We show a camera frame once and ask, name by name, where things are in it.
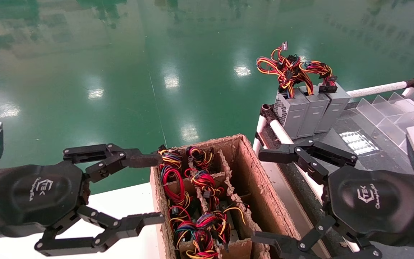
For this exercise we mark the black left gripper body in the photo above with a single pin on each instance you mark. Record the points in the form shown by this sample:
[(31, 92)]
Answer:
[(38, 194)]

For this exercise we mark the grey power supply left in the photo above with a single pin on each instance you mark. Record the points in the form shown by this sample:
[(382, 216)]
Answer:
[(293, 115)]

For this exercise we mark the white leg pipe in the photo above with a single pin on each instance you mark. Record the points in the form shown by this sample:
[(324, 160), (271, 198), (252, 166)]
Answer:
[(261, 129)]

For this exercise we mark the black pipe corner joint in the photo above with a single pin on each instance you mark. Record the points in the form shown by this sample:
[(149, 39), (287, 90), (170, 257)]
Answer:
[(268, 114)]

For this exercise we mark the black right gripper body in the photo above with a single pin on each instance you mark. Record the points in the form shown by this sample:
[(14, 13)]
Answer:
[(372, 201)]

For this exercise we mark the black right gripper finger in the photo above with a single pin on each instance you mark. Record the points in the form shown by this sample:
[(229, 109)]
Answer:
[(282, 246), (275, 154)]

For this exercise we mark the white crossbar pipe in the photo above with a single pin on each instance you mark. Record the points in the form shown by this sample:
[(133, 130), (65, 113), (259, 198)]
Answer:
[(376, 89)]

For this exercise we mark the brown cardboard divider box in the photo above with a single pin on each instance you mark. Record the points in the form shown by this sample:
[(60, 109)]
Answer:
[(257, 180)]

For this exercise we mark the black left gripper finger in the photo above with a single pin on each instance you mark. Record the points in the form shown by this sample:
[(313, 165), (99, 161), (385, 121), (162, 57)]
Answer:
[(128, 226), (138, 160)]

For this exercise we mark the long white rail pipe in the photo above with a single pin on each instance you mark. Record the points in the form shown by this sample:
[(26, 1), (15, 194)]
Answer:
[(280, 131)]

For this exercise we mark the clear acrylic divider rack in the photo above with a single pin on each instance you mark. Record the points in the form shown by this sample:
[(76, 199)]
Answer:
[(383, 111)]

